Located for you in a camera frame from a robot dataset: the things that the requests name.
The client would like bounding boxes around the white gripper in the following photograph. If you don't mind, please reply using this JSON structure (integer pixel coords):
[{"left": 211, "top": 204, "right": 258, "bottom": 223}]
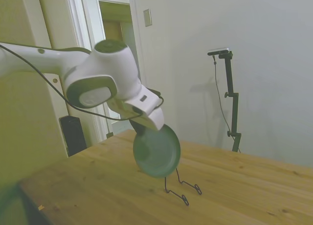
[{"left": 121, "top": 86, "right": 165, "bottom": 138}]

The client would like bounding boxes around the green round plate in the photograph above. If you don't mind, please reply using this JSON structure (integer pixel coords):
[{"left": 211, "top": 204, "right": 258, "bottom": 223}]
[{"left": 133, "top": 124, "right": 182, "bottom": 179}]

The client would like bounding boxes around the black tower box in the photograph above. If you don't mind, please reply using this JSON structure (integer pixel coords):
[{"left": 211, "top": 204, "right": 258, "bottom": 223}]
[{"left": 59, "top": 115, "right": 88, "bottom": 158}]

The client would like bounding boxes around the brown wooden door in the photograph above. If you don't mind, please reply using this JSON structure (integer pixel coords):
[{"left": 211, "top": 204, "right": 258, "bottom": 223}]
[{"left": 102, "top": 20, "right": 124, "bottom": 42}]

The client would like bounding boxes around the black wire plate stand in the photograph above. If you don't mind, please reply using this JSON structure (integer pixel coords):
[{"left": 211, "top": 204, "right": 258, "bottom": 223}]
[{"left": 164, "top": 168, "right": 203, "bottom": 207}]

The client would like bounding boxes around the black camera stand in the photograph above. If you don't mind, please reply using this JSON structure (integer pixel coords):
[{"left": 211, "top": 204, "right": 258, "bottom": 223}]
[{"left": 218, "top": 51, "right": 243, "bottom": 153}]

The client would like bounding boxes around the beige wall switch plate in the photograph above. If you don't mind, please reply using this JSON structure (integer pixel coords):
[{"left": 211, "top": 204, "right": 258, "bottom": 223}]
[{"left": 143, "top": 8, "right": 153, "bottom": 27}]

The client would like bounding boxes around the black and silver camera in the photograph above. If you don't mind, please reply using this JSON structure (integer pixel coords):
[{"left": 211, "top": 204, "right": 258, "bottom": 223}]
[{"left": 207, "top": 46, "right": 232, "bottom": 56}]

